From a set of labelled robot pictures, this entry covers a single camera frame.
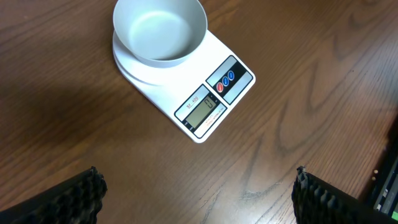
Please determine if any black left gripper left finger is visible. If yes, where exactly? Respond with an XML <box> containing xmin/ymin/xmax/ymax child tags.
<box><xmin>1</xmin><ymin>167</ymin><xmax>108</xmax><ymax>224</ymax></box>

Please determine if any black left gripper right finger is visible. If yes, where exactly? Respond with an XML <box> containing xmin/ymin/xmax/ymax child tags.
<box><xmin>292</xmin><ymin>166</ymin><xmax>397</xmax><ymax>224</ymax></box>

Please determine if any white digital kitchen scale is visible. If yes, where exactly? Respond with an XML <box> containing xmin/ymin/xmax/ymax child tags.
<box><xmin>113</xmin><ymin>32</ymin><xmax>256</xmax><ymax>143</ymax></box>

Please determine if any grey round bowl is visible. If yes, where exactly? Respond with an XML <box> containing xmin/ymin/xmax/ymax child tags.
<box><xmin>113</xmin><ymin>0</ymin><xmax>208</xmax><ymax>68</ymax></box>

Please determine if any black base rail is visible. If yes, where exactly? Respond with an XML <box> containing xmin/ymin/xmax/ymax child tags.
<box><xmin>359</xmin><ymin>117</ymin><xmax>397</xmax><ymax>220</ymax></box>

